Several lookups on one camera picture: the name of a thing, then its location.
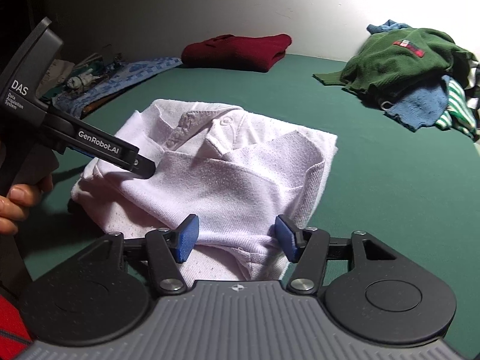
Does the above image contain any white polo shirt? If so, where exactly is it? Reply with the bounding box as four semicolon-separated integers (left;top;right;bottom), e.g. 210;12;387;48
72;99;337;284

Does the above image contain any person's left hand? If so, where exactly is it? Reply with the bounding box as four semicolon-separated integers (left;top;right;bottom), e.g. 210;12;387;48
0;174;54;235

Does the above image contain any white paper bag clutter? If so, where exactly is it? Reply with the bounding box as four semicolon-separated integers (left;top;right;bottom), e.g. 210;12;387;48
36;59;75;98

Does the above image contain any small white plush toy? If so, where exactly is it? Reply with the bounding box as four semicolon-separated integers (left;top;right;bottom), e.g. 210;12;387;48
67;69;100;91

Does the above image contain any blue white patterned cloth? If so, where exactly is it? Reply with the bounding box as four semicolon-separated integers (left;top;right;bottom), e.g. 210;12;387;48
53;57;182;119

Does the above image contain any folded dark red sweater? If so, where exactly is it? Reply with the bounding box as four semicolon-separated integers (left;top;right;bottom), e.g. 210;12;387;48
181;34;292;72

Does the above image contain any red object at edge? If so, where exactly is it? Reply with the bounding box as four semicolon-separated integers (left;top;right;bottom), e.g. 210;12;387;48
0;297;32;360

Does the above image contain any blue knit garment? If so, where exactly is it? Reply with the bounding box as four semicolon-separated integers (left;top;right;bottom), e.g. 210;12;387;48
367;20;449;132

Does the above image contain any green white striped shirt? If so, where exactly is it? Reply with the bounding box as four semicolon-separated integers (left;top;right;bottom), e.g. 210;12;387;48
435;78;479;141

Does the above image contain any dark green knit sweater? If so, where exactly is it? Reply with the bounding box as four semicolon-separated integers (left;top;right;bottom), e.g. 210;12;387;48
313;28;479;103

